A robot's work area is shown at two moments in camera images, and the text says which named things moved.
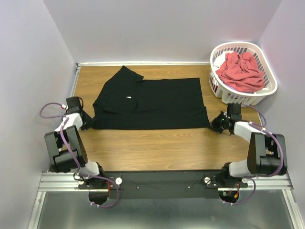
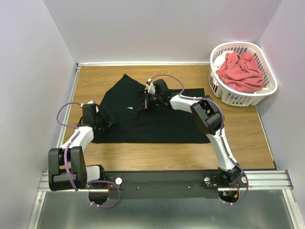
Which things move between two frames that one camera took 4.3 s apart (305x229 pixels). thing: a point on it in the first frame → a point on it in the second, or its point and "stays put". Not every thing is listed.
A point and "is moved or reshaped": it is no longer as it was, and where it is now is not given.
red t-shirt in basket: (240, 71) stays put
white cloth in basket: (220, 59) stays put
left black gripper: (85, 120) → (105, 118)
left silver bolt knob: (118, 181) stays put
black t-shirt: (126, 101) is moved or reshaped
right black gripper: (218, 123) → (146, 102)
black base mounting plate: (197, 184) stays put
